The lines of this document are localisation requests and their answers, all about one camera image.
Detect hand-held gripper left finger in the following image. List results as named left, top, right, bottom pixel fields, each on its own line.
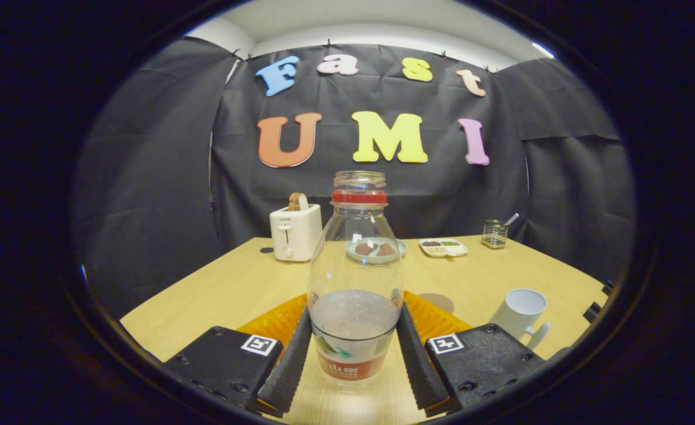
left=162, top=293, right=314, bottom=417

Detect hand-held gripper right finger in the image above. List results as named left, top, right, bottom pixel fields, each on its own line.
left=396, top=290, right=572, bottom=417

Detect round brown coaster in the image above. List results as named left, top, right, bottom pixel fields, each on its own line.
left=417, top=293, right=455, bottom=314

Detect clear juice bottle red label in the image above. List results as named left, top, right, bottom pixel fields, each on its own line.
left=307, top=171, right=405, bottom=387

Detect light blue cup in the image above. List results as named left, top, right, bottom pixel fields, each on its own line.
left=489, top=288, right=552, bottom=350

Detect wooden table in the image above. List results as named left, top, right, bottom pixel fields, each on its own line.
left=120, top=235, right=611, bottom=423

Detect white divided dish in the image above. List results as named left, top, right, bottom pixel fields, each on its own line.
left=419, top=238, right=468, bottom=258

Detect pale green plate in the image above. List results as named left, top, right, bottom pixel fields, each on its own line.
left=346, top=237, right=408, bottom=264

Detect white toaster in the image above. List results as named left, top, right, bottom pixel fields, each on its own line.
left=269, top=204, right=323, bottom=262

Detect black backdrop cloth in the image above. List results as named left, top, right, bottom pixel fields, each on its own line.
left=73, top=37, right=634, bottom=319

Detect metal wire holder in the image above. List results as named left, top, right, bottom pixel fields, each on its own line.
left=481, top=220, right=509, bottom=249

